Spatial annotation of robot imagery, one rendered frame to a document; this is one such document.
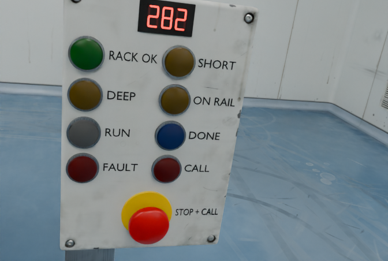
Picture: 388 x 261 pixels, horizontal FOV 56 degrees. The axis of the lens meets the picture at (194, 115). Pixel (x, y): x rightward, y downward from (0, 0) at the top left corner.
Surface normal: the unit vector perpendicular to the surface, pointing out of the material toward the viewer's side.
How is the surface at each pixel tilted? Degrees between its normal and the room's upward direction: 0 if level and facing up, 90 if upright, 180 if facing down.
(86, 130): 87
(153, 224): 86
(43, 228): 0
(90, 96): 90
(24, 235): 0
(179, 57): 87
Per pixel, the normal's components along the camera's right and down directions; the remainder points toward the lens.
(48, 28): 0.22, 0.34
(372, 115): -0.97, -0.04
